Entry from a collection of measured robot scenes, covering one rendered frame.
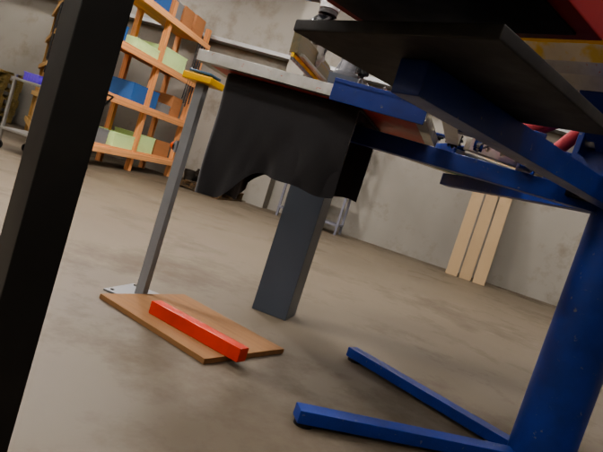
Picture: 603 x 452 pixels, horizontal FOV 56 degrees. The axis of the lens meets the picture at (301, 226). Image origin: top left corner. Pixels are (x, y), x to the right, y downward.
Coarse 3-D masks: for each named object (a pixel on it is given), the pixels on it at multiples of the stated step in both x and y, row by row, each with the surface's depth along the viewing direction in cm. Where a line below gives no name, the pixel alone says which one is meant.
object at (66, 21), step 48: (96, 0) 56; (96, 48) 57; (48, 96) 57; (96, 96) 58; (48, 144) 56; (48, 192) 58; (0, 240) 60; (48, 240) 59; (0, 288) 58; (48, 288) 60; (0, 336) 58; (0, 384) 60; (0, 432) 61
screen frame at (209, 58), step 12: (204, 60) 189; (216, 60) 187; (228, 60) 186; (240, 60) 185; (216, 72) 205; (240, 72) 186; (252, 72) 184; (264, 72) 183; (276, 72) 182; (288, 72) 181; (288, 84) 181; (300, 84) 180; (312, 84) 179; (324, 84) 178; (432, 120) 184; (420, 132) 194; (432, 132) 196; (432, 144) 218
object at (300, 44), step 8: (296, 32) 189; (296, 40) 189; (304, 40) 192; (296, 48) 189; (304, 48) 194; (312, 48) 202; (312, 56) 204; (320, 64) 215; (320, 72) 218; (328, 72) 227
